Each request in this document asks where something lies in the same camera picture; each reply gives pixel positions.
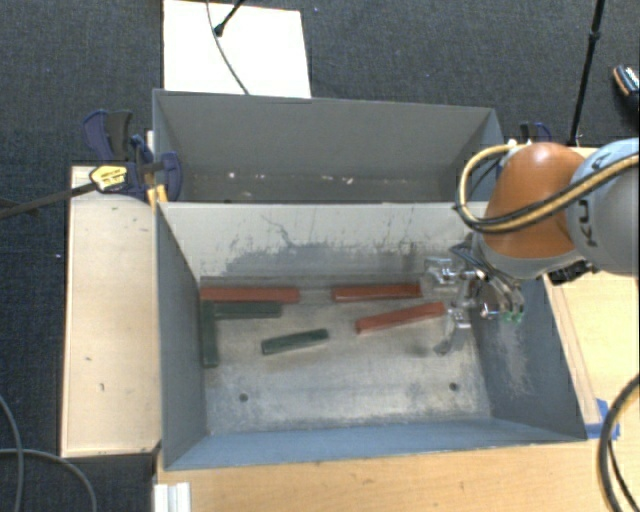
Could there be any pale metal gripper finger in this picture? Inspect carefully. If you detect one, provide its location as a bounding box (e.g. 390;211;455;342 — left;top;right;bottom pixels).
432;306;474;357
422;256;459;296

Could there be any red-brown flat block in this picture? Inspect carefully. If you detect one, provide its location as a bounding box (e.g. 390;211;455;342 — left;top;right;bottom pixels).
199;285;302;305
354;300;447;337
330;282;424;304

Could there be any grey metal bin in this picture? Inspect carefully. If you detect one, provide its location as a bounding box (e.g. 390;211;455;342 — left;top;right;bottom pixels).
151;88;589;472

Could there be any dark green flat block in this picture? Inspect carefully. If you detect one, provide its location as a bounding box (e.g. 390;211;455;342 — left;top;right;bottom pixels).
260;327;331;357
213;301;284;321

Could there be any pale wood flat board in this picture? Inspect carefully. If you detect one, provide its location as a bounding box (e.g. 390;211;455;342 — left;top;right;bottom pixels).
59;164;164;459

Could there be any black cylinder on white bracket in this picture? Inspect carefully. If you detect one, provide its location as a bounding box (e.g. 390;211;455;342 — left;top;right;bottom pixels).
545;257;601;286

